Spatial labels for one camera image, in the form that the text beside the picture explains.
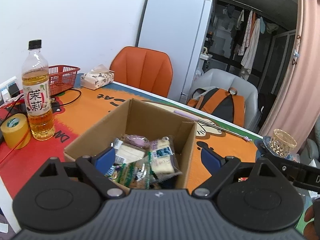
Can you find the purple bun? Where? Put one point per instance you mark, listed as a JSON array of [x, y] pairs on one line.
[[136, 140]]

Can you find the pink curtain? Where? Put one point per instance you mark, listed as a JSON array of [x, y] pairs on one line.
[[296, 107]]

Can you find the woven bamboo basket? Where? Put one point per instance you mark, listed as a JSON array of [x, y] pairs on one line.
[[281, 143]]

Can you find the brown cardboard box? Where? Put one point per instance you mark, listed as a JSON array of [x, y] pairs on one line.
[[139, 118]]

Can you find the floral tissue pack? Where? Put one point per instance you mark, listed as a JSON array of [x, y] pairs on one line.
[[98, 77]]

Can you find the jasmine tea plastic bottle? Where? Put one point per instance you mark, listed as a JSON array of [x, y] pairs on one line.
[[36, 90]]

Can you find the colourful cat table mat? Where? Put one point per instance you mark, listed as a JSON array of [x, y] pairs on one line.
[[81, 108]]

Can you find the white blueberry bread pack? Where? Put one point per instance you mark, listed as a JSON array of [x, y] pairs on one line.
[[164, 163]]

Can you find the clear sandwich cake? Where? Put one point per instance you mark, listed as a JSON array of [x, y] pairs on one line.
[[126, 153]]

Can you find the orange chair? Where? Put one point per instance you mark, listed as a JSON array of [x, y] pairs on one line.
[[146, 69]]

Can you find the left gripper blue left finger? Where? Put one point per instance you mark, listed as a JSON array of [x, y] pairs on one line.
[[104, 160]]

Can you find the green striped biscuit pack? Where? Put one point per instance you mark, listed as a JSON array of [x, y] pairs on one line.
[[134, 175]]

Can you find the hanging white garment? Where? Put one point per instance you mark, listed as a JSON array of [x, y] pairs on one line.
[[249, 45]]

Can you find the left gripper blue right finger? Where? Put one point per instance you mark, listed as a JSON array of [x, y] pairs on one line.
[[211, 160]]

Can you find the white refrigerator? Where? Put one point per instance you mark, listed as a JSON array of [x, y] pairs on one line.
[[177, 28]]

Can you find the person's right hand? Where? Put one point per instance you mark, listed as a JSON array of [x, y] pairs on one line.
[[309, 230]]

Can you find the grey chair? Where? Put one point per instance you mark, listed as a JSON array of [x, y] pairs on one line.
[[225, 80]]

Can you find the red plastic basket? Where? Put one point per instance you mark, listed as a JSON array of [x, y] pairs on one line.
[[61, 78]]

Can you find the blue ceramic plate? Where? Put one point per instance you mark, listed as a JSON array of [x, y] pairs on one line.
[[266, 142]]

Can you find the orange black backpack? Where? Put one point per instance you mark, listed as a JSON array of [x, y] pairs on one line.
[[224, 104]]

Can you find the yellow tape roll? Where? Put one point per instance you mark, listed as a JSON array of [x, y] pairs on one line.
[[15, 131]]

